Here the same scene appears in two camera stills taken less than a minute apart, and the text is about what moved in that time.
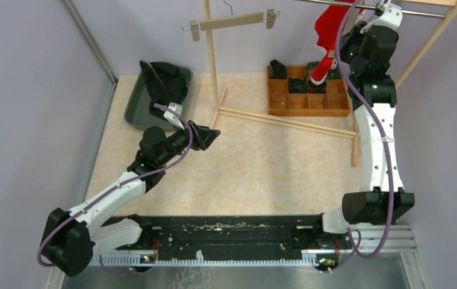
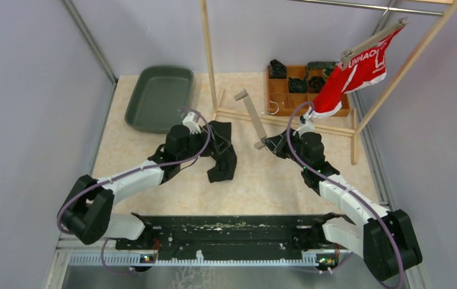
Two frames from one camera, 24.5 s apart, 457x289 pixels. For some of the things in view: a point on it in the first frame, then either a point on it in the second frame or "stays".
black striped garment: (165, 83) to (220, 147)
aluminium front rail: (375, 239) stays
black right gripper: (352, 35) to (277, 144)
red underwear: (328, 27) to (359, 71)
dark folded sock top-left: (277, 70) stays
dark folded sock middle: (297, 85) stays
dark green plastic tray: (138, 113) stays
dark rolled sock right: (314, 88) stays
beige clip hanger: (195, 27) to (242, 95)
